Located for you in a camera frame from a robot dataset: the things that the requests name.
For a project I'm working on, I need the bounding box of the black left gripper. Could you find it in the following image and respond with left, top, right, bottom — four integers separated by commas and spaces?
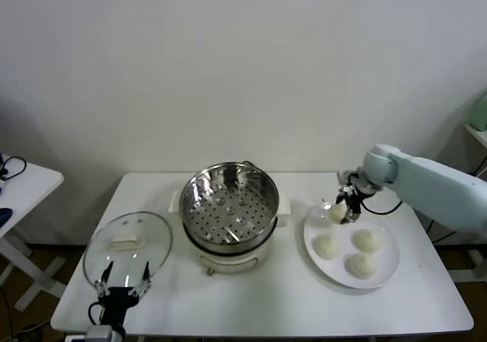
94, 261, 151, 326

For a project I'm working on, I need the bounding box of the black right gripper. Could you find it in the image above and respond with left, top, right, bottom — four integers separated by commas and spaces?
334, 177, 377, 225

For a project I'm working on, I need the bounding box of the white steamed baozi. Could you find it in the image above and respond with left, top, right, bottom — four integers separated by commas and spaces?
311, 234, 340, 261
352, 228, 383, 254
328, 203, 348, 225
344, 252, 378, 280

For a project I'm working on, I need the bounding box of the glass lid with cream handle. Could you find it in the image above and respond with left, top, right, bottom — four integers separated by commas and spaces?
82, 211, 174, 292

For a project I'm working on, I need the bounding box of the perforated steel steamer basket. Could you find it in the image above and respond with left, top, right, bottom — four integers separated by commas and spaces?
178, 161, 280, 254

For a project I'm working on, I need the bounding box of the white round plate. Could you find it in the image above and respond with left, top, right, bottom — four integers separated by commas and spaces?
303, 201, 400, 290

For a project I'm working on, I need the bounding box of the cream electric cooking pot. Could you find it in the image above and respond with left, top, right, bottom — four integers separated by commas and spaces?
168, 190, 293, 278

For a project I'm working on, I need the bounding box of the white side table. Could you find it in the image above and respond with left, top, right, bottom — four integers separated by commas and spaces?
0, 155, 65, 312

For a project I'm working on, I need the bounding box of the white table base foot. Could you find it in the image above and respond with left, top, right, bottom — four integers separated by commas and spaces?
448, 248, 487, 284

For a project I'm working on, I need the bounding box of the white shelf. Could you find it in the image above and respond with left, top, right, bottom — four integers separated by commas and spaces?
463, 123, 487, 175

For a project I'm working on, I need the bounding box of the pale green appliance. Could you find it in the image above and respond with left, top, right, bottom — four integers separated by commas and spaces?
466, 92, 487, 132

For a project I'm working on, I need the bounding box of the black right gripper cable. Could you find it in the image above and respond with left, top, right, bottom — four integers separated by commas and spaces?
359, 197, 404, 216

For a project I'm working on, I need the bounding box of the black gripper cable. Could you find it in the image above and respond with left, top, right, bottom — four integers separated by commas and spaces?
359, 197, 404, 216
88, 302, 106, 326

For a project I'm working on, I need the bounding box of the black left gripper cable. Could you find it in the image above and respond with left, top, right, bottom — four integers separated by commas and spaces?
88, 302, 106, 326

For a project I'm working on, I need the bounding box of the black power cable with adapter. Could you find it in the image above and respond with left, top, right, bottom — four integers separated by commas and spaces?
425, 162, 487, 244

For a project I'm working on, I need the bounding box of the black looped cable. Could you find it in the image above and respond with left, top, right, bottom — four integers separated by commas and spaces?
0, 155, 28, 177

